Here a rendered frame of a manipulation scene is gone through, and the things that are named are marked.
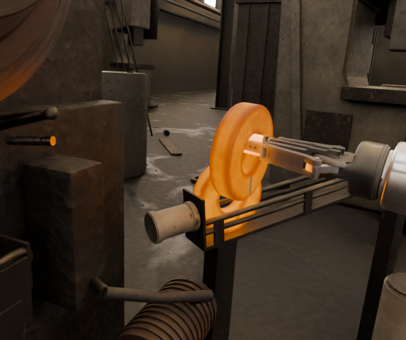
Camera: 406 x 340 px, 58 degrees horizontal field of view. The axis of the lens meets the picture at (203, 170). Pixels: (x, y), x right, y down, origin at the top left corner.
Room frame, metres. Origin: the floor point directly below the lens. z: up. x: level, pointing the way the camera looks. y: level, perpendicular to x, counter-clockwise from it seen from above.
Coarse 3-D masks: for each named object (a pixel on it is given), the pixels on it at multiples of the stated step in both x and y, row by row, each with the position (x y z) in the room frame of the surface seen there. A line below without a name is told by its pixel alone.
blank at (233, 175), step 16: (240, 112) 0.53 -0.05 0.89; (256, 112) 0.55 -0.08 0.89; (224, 128) 0.51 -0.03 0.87; (240, 128) 0.51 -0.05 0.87; (256, 128) 0.56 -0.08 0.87; (272, 128) 0.61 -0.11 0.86; (224, 144) 0.50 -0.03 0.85; (240, 144) 0.52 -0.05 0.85; (224, 160) 0.50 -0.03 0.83; (240, 160) 0.52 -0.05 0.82; (256, 160) 0.58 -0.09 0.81; (224, 176) 0.50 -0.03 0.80; (240, 176) 0.53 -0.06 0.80; (256, 176) 0.58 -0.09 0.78; (224, 192) 0.52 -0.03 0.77; (240, 192) 0.54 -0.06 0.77
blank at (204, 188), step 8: (208, 168) 0.68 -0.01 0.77; (200, 176) 0.68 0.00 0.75; (208, 176) 0.66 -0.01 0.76; (200, 184) 0.66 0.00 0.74; (208, 184) 0.65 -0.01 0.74; (200, 192) 0.65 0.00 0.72; (208, 192) 0.66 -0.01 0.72; (216, 192) 0.67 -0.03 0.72; (256, 192) 0.72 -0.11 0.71; (208, 200) 0.66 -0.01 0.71; (216, 200) 0.67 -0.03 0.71; (248, 200) 0.71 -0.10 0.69; (256, 200) 0.72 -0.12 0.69; (208, 208) 0.66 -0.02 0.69; (216, 208) 0.67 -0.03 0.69; (224, 208) 0.71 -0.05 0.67; (232, 208) 0.71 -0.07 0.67; (208, 216) 0.66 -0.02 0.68; (240, 216) 0.70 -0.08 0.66; (240, 224) 0.70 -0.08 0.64
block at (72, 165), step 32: (64, 160) 0.55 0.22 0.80; (32, 192) 0.52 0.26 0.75; (64, 192) 0.50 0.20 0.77; (96, 192) 0.54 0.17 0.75; (32, 224) 0.52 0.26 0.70; (64, 224) 0.50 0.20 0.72; (96, 224) 0.54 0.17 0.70; (64, 256) 0.50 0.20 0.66; (96, 256) 0.54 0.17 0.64; (32, 288) 0.53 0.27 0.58; (64, 288) 0.50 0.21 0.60
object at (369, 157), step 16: (368, 144) 0.46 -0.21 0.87; (384, 144) 0.46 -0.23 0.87; (336, 160) 0.46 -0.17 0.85; (352, 160) 0.47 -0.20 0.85; (368, 160) 0.44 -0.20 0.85; (384, 160) 0.43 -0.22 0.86; (336, 176) 0.45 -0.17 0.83; (352, 176) 0.44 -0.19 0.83; (368, 176) 0.43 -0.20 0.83; (352, 192) 0.45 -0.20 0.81; (368, 192) 0.44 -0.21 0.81
